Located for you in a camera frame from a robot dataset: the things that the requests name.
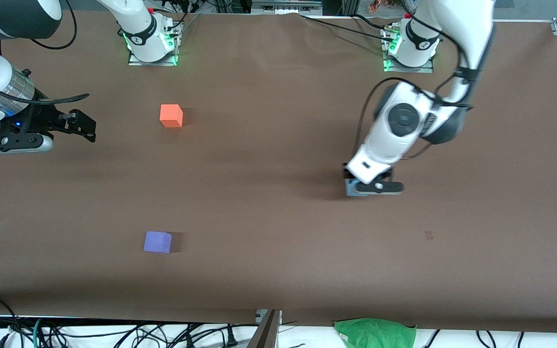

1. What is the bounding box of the silver bar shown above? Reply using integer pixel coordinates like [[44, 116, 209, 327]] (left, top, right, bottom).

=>
[[251, 0, 323, 14]]

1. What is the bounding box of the aluminium profile post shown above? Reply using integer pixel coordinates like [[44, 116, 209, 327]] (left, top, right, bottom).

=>
[[247, 309, 282, 348]]

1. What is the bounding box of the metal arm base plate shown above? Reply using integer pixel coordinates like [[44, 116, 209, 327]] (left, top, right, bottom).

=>
[[381, 27, 435, 73], [128, 19, 181, 66]]

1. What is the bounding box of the orange foam block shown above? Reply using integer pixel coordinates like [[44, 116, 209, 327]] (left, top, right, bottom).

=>
[[160, 104, 184, 128]]

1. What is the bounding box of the purple foam block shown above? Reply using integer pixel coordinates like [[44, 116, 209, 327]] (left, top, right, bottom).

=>
[[143, 231, 173, 254]]

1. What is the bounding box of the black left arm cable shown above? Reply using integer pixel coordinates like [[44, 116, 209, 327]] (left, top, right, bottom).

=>
[[359, 41, 475, 145]]

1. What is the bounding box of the brown table cover sheet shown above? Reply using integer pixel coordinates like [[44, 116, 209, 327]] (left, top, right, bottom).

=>
[[0, 10, 557, 334]]

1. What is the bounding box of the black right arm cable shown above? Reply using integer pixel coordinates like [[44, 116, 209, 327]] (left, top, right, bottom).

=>
[[0, 0, 90, 105]]

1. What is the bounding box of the blue foam block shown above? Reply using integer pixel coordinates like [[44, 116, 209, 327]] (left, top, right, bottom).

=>
[[345, 178, 371, 197]]

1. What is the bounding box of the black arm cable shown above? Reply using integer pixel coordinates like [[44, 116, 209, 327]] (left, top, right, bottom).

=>
[[359, 41, 475, 145], [0, 0, 90, 105]]

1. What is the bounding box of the green cloth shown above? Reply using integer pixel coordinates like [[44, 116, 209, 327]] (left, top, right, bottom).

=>
[[334, 318, 417, 348]]

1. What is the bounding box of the long black table cable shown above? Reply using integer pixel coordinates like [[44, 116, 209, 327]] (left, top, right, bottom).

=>
[[301, 14, 391, 38]]

